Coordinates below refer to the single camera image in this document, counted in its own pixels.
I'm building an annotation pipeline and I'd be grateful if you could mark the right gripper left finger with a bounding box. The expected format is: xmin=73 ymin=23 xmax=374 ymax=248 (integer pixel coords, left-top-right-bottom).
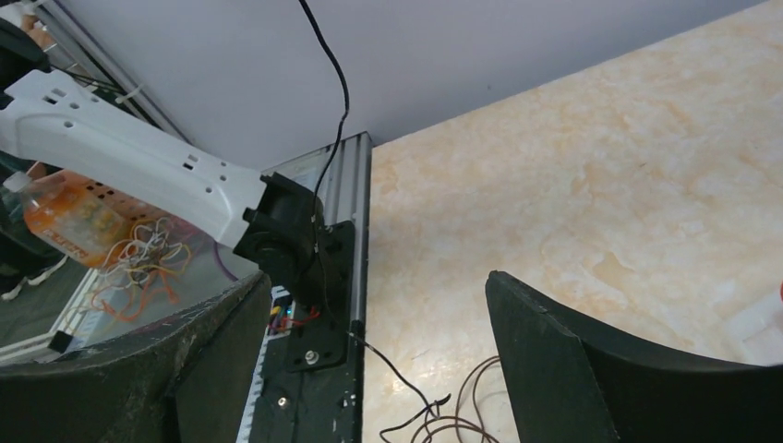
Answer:
xmin=1 ymin=273 xmax=271 ymax=442

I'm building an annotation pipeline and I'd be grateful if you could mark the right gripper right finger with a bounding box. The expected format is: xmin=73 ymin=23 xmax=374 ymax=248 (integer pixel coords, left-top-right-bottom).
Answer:
xmin=485 ymin=270 xmax=782 ymax=442

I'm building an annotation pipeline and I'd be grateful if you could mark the orange black cable bundle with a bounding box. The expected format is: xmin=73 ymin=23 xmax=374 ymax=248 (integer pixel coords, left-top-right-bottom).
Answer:
xmin=348 ymin=329 xmax=503 ymax=443

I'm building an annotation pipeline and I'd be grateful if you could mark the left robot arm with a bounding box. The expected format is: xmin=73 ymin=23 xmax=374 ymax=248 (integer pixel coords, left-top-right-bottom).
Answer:
xmin=1 ymin=21 xmax=328 ymax=305

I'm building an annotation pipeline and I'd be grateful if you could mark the orange drink bottle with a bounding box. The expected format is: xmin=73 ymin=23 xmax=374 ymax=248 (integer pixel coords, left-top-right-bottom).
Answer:
xmin=3 ymin=172 xmax=130 ymax=268

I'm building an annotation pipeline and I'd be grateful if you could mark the loose coloured wires pile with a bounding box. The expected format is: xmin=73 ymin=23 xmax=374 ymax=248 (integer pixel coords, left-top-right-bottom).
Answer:
xmin=61 ymin=213 xmax=194 ymax=325

